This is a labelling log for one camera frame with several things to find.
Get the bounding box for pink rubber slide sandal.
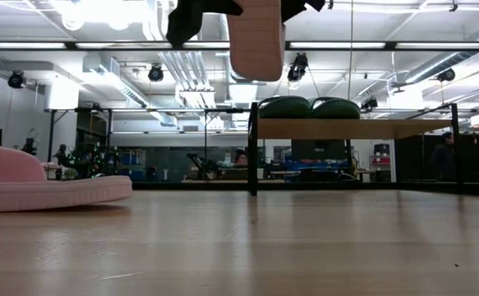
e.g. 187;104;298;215
0;144;134;214
226;0;287;82

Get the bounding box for green rubber slide sandal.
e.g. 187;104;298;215
309;96;362;120
257;95;312;120

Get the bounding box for black overhead light bar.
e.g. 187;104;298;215
0;39;479;52

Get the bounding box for black monitor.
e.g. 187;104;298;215
290;139;348;162

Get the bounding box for person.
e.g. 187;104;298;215
430;131;456;183
233;148;250;168

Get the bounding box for black robot arms green lights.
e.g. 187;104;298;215
53;141;122;181

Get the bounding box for black ceiling camera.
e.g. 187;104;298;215
287;52;310;83
360;97;379;112
147;64;165;83
7;70;28;90
436;67;457;83

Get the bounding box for thin hanging cable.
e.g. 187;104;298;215
347;0;354;99

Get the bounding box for black background rig frame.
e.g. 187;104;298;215
44;105;251;184

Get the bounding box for wooden shelf with black frame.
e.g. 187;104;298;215
246;101;465;197

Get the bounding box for black metal table frame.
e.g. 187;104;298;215
131;180;479;197

